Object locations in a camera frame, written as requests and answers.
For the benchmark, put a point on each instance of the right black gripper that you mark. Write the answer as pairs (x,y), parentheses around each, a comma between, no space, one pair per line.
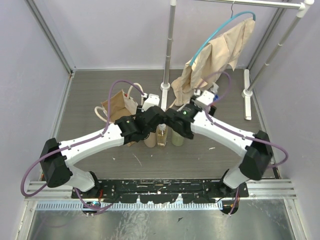
(191,102)

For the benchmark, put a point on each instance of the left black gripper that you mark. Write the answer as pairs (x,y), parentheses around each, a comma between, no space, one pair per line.
(155,114)

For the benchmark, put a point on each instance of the olive green lotion bottle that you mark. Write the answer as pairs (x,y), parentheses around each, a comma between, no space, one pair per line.
(176,139)

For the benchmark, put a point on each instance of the beige bottle round cap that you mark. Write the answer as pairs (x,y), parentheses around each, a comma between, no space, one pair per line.
(151,140)

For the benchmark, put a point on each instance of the clear bottle white cap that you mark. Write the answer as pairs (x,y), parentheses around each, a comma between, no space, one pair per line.
(161,135)

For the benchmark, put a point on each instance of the watermelon print canvas bag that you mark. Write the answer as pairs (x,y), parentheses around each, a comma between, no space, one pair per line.
(121,104)

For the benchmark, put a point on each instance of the orange bottle blue pump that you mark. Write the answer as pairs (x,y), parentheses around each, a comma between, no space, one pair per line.
(214,89)

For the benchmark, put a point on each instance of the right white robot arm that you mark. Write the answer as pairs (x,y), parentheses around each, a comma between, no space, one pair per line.
(254,148)

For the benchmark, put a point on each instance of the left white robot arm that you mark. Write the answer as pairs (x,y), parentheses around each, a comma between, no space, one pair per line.
(58,159)

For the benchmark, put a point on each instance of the beige shirt on hanger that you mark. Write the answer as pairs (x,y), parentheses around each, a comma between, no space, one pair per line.
(219,53)

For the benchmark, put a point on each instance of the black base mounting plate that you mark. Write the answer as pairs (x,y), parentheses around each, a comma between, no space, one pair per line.
(160,191)

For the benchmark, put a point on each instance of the teal clothes hanger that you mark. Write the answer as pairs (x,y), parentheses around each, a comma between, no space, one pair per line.
(233,17)

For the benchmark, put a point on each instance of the metal clothes rack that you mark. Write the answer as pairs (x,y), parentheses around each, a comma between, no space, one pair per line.
(248,91)

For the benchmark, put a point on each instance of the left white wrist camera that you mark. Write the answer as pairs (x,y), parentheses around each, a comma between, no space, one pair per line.
(150,101)

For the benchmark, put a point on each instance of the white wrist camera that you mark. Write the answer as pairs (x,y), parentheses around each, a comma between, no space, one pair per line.
(203,98)
(150,101)

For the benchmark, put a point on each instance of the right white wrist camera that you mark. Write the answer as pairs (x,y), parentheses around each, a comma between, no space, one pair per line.
(203,98)

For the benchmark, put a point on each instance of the aluminium frame post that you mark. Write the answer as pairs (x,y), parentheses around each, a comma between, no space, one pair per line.
(46,22)

